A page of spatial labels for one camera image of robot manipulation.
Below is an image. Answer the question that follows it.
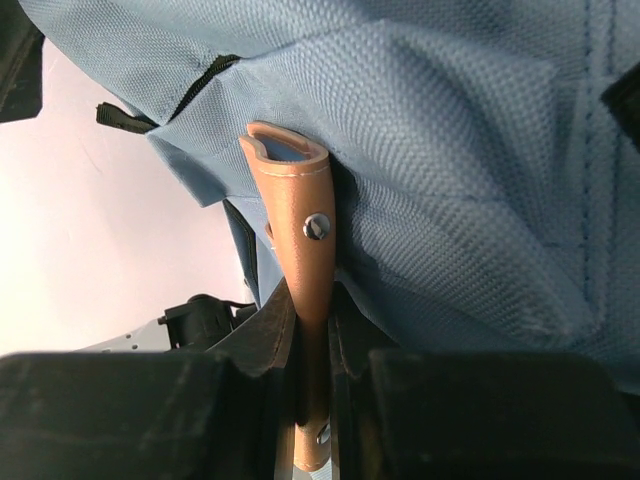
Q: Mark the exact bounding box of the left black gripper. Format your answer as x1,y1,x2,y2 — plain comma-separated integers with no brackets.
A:
0,0,43,123

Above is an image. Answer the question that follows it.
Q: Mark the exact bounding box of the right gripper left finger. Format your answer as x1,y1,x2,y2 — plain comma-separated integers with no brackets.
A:
1,283,297,479

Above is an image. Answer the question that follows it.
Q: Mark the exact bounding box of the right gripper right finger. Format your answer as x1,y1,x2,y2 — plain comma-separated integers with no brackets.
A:
328,285,639,479

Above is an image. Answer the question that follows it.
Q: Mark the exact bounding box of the light blue backpack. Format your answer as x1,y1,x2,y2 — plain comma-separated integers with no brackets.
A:
23,1,639,386

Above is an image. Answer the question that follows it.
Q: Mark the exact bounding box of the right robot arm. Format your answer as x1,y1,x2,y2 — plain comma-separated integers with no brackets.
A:
1,285,639,479

